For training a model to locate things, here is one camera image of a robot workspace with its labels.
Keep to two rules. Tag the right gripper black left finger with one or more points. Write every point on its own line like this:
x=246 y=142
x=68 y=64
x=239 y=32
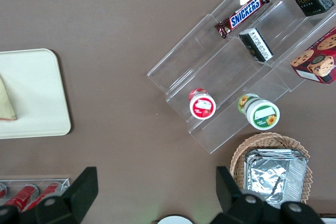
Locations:
x=76 y=192

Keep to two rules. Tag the red cola can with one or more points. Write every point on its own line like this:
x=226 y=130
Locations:
x=21 y=195
x=2 y=190
x=44 y=195

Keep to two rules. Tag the white plastic serving tray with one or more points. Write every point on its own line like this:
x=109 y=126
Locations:
x=34 y=82

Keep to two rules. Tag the red chocolate chip cookie box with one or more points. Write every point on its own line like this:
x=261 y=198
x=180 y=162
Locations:
x=320 y=58

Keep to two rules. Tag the light tan wicker basket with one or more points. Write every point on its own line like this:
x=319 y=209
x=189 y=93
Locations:
x=262 y=140

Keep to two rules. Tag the red lidded strawberry cup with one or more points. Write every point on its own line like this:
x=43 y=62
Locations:
x=202 y=107

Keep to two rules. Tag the clear acrylic tiered display stand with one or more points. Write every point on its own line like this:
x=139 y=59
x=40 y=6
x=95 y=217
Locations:
x=199 y=58

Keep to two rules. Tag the Snickers chocolate bar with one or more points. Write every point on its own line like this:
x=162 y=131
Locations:
x=244 y=12

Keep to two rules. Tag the small black box white label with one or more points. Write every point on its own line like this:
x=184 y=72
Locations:
x=253 y=44

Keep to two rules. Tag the aluminium foil container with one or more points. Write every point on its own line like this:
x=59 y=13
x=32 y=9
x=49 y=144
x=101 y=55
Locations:
x=270 y=179

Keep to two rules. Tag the green lidded sunflower cup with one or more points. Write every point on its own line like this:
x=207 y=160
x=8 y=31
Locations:
x=262 y=115

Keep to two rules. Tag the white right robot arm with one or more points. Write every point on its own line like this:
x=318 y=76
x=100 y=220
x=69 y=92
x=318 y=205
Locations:
x=174 y=220

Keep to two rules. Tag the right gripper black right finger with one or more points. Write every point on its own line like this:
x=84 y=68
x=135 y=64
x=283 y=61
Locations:
x=227 y=190

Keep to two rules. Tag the plastic-wrapped triangle sandwich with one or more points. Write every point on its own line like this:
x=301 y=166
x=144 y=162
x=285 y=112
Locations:
x=6 y=103

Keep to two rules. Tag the clear acrylic can rack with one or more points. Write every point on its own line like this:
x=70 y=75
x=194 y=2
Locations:
x=64 y=182

